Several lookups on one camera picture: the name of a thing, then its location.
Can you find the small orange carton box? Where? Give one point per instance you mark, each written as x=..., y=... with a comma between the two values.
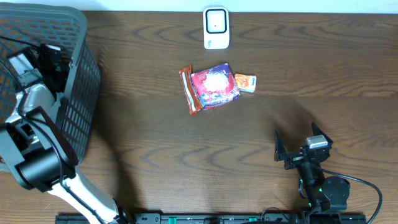
x=246, y=83

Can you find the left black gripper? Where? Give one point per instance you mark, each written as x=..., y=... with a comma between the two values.
x=50, y=61

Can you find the red purple snack bag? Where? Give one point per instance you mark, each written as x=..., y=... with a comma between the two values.
x=215, y=86

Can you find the white barcode scanner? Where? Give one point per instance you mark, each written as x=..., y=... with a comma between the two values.
x=216, y=34

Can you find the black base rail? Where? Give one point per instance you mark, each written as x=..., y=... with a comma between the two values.
x=272, y=217

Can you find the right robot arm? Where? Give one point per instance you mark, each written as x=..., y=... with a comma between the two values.
x=327, y=196

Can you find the dark grey plastic basket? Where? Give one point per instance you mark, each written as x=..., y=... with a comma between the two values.
x=23, y=24

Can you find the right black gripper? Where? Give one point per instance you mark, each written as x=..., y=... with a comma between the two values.
x=294, y=159

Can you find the orange brown snack bar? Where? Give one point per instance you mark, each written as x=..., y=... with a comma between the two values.
x=193, y=100

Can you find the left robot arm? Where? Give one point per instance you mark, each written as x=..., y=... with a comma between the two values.
x=42, y=141

